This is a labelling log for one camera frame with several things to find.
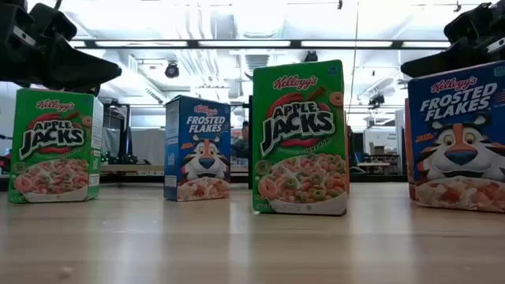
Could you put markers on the green Apple Jacks cereal box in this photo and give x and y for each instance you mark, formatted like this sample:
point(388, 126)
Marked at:
point(55, 138)
point(300, 138)

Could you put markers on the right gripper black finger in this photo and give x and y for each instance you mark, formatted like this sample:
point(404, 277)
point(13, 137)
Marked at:
point(442, 61)

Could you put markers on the black aluminium table frame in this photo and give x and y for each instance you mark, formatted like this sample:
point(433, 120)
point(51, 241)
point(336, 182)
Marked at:
point(130, 179)

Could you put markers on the long ceiling light fixture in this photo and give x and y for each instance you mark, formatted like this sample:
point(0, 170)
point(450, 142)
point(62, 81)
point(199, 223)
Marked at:
point(244, 43)

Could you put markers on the white background table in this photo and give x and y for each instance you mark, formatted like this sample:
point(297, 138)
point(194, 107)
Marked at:
point(372, 163)

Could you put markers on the small white crumb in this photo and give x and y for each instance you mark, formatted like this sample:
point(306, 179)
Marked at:
point(66, 271)

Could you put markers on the wooden shelf board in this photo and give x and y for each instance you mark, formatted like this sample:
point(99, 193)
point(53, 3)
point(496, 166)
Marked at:
point(134, 168)

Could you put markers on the black ceiling spotlight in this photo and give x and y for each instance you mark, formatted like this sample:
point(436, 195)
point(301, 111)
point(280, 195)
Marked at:
point(310, 56)
point(376, 98)
point(171, 70)

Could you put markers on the brown cardboard box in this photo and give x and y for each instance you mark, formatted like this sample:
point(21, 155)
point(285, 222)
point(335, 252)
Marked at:
point(376, 149)

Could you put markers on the person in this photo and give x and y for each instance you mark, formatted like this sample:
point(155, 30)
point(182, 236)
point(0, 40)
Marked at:
point(241, 146)

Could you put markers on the grey cloth cover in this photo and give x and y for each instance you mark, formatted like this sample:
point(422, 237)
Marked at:
point(146, 146)

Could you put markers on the blue Frosted Flakes cereal box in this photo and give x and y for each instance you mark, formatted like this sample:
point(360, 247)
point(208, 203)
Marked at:
point(197, 150)
point(457, 138)

